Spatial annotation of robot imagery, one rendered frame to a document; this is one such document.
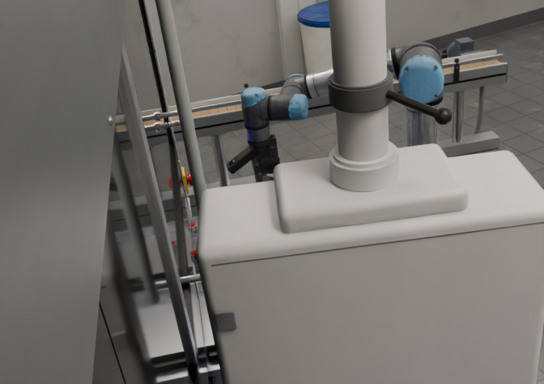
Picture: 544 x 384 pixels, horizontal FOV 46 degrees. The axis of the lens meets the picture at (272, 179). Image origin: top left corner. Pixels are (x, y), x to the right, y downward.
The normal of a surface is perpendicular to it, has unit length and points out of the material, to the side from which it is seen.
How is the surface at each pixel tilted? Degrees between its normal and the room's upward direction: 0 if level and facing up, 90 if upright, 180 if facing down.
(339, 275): 90
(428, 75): 82
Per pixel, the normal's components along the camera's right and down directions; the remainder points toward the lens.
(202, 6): 0.42, 0.41
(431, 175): -0.11, -0.86
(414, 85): -0.19, 0.39
